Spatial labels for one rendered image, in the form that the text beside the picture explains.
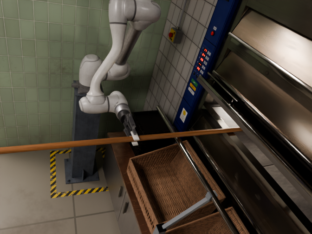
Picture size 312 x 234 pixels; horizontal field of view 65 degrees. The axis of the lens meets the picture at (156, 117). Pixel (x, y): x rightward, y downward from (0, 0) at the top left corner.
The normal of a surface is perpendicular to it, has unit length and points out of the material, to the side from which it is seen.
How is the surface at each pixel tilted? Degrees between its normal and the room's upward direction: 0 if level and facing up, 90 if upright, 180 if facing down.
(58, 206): 0
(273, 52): 70
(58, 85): 90
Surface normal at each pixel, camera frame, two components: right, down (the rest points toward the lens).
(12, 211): 0.23, -0.78
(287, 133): -0.77, -0.22
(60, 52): 0.37, 0.63
